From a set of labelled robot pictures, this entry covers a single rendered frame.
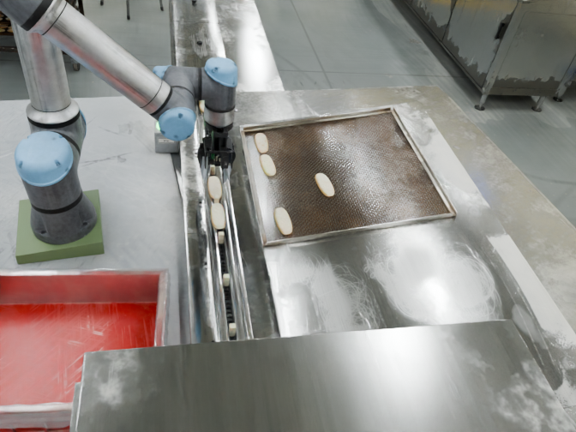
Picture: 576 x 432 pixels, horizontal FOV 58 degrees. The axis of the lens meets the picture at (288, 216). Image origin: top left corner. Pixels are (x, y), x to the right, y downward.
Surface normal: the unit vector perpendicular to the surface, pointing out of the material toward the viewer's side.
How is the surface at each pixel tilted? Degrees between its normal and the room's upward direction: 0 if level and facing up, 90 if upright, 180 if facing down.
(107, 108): 0
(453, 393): 0
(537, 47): 90
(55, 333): 0
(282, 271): 10
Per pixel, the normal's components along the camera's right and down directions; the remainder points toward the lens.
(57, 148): 0.09, -0.61
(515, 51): 0.18, 0.69
